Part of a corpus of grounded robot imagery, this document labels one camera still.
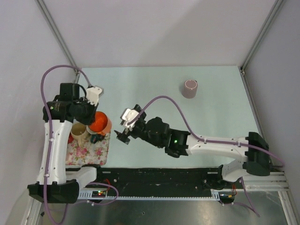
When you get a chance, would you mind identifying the purple cable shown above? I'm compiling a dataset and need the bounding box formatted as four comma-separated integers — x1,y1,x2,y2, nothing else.
41,65,119,224
127,95,285,218

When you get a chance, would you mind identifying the beige mug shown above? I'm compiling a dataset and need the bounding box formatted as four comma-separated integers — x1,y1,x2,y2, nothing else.
70,123,89,148

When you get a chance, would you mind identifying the orange mug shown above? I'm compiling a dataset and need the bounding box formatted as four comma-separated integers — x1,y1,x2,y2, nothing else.
87,111,112,136

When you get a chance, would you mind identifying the left aluminium frame post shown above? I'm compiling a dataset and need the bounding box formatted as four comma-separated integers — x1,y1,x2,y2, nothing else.
35,0,81,73

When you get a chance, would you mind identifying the floral tray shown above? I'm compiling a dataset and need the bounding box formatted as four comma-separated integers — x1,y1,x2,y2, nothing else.
65,133,110,166

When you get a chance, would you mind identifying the mauve mug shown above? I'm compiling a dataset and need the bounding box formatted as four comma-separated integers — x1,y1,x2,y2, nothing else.
181,79,198,99

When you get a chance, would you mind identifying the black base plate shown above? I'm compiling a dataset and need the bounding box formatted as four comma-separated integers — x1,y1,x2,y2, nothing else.
86,167,246,197

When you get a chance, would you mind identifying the white cable duct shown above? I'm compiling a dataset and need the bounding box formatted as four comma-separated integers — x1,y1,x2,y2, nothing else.
77,190,220,201

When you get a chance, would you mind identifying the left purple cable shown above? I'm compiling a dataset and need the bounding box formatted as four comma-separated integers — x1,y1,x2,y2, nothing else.
41,65,119,224

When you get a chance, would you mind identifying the aluminium frame post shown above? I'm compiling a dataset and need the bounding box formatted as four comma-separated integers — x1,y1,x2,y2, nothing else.
240,0,286,73
35,0,81,73

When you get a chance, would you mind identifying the right aluminium frame post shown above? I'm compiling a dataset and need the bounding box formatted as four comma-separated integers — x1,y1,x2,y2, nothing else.
240,0,286,73

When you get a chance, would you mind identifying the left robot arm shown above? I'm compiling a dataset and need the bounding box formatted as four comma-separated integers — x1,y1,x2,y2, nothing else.
27,83,104,203

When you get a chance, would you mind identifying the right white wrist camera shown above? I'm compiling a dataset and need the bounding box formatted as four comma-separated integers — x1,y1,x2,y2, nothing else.
120,108,139,130

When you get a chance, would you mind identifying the dark green mug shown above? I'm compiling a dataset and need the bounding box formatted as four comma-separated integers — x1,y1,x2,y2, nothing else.
90,134,105,144

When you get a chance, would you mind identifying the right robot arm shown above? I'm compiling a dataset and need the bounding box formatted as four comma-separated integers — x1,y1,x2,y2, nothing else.
115,105,270,188

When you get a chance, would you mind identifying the red mug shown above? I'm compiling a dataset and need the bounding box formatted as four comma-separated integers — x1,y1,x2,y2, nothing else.
67,134,73,144

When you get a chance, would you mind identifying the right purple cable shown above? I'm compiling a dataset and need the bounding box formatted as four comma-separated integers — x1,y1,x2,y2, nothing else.
127,95,285,218

